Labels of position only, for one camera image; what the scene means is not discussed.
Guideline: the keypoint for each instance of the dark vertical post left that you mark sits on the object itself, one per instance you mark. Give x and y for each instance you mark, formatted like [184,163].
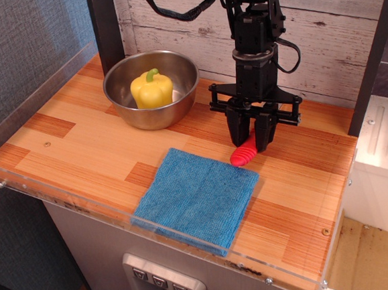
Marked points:
[107,32]

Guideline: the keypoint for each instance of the grey cabinet with buttons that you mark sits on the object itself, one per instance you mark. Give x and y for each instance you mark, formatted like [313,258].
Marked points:
[140,273]

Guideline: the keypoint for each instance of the dark vertical post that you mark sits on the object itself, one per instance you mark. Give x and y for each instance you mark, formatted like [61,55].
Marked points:
[371,70]
[107,32]

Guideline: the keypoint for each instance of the white cabinet on right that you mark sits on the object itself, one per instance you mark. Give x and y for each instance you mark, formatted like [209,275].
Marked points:
[366,196]

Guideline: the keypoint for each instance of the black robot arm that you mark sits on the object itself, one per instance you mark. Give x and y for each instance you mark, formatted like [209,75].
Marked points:
[255,24]

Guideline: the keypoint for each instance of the dark vertical post right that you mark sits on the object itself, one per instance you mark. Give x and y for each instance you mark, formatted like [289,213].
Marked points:
[371,70]

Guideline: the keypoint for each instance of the clear acrylic table guard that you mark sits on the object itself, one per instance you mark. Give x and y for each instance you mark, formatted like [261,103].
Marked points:
[91,169]

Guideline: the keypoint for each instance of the yellow bell pepper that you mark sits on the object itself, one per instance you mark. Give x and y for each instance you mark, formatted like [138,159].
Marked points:
[152,90]

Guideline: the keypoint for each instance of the stainless steel bowl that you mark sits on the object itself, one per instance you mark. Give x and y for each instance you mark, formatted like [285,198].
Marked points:
[183,73]

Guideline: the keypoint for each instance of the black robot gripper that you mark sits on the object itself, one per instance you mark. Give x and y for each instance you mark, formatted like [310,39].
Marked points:
[253,95]

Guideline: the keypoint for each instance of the red handled metal fork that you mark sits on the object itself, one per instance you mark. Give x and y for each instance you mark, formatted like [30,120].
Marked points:
[244,153]

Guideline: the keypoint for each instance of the blue folded cloth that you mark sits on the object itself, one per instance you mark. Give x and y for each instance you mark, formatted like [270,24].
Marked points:
[196,200]

